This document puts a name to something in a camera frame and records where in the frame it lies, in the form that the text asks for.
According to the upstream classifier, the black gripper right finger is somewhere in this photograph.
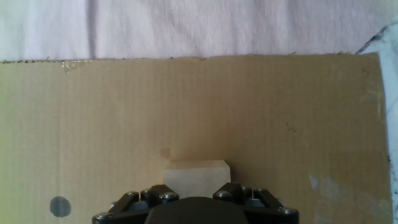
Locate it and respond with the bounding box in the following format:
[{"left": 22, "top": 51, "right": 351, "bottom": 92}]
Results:
[{"left": 213, "top": 182, "right": 300, "bottom": 224}]

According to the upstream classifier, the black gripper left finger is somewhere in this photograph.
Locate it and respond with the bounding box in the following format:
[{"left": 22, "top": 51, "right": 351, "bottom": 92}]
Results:
[{"left": 92, "top": 184, "right": 180, "bottom": 224}]

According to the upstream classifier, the large pale wooden block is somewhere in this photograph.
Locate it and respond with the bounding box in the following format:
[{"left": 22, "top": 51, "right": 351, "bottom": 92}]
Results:
[{"left": 163, "top": 159, "right": 231, "bottom": 200}]

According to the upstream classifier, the brown cardboard sheet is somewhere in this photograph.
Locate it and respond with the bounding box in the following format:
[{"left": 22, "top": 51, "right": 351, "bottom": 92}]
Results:
[{"left": 0, "top": 52, "right": 393, "bottom": 224}]

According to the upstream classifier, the marble print cloth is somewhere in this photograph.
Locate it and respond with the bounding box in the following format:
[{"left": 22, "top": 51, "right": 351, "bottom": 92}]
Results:
[{"left": 0, "top": 0, "right": 398, "bottom": 224}]

